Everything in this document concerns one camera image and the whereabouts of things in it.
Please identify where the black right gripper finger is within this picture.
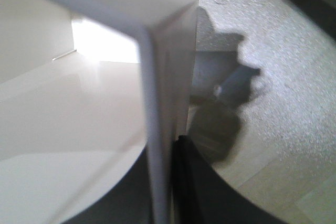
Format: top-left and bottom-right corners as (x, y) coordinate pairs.
(172, 135), (283, 223)

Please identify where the white plastic trash bin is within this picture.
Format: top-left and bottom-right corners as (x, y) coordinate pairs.
(1, 0), (199, 223)

